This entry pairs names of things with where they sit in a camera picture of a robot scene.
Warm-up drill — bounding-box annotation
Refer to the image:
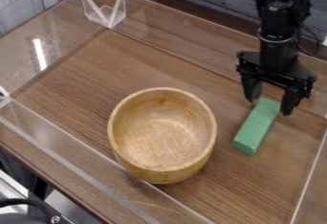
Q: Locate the green rectangular block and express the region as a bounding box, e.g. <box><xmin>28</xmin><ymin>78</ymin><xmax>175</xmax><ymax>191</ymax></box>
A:
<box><xmin>232</xmin><ymin>98</ymin><xmax>280</xmax><ymax>156</ymax></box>

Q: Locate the black cable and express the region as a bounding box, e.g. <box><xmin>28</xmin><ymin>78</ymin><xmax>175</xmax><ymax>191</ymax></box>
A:
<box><xmin>0</xmin><ymin>197</ymin><xmax>55</xmax><ymax>224</ymax></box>

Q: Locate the clear acrylic corner bracket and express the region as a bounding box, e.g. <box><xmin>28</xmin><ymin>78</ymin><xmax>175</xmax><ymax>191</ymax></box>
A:
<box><xmin>82</xmin><ymin>0</ymin><xmax>127</xmax><ymax>29</ymax></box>

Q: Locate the clear acrylic tray enclosure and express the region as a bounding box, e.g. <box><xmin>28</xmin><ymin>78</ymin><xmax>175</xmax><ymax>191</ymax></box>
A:
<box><xmin>0</xmin><ymin>0</ymin><xmax>327</xmax><ymax>224</ymax></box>

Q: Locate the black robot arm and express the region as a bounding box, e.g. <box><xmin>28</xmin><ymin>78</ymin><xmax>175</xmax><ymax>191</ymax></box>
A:
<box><xmin>236</xmin><ymin>0</ymin><xmax>316</xmax><ymax>116</ymax></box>

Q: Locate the brown wooden bowl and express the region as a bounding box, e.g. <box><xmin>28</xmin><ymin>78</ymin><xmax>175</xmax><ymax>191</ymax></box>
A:
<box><xmin>107</xmin><ymin>87</ymin><xmax>218</xmax><ymax>185</ymax></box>

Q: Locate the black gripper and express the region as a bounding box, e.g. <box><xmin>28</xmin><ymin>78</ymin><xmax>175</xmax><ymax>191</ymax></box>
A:
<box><xmin>236</xmin><ymin>51</ymin><xmax>318</xmax><ymax>116</ymax></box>

